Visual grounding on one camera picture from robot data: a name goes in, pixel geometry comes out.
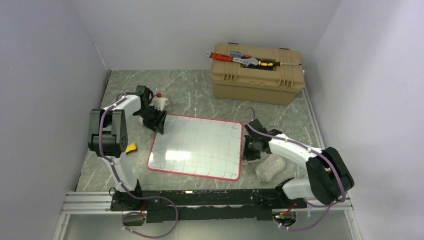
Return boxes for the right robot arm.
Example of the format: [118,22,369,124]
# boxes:
[244,119,355,208]

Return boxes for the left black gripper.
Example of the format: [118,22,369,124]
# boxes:
[136,106,168,135]

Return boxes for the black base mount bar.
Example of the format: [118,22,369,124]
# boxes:
[110,188,307,223]

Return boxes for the purple cable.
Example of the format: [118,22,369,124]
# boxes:
[98,92,179,239]
[244,106,349,232]

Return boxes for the tan plastic toolbox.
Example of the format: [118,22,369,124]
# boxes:
[210,42,305,105]

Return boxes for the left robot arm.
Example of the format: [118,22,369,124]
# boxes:
[87,85,168,210]

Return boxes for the aluminium rail frame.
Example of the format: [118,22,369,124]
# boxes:
[52,188,364,240]

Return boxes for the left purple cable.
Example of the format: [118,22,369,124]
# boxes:
[98,92,179,239]

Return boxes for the yellow black screwdriver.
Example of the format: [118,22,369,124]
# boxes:
[258,59,301,67]

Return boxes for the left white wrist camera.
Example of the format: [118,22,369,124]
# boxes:
[149,92,170,111]

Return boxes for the red handled adjustable wrench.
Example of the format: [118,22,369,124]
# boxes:
[205,52,260,67]

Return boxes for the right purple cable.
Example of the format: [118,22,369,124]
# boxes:
[244,106,349,232]

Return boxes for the yellow black object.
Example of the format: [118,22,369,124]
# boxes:
[125,143,138,154]

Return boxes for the red framed whiteboard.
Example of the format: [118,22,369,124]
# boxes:
[147,114,244,181]

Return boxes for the blue red screwdriver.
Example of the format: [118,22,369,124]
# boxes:
[230,51,252,59]

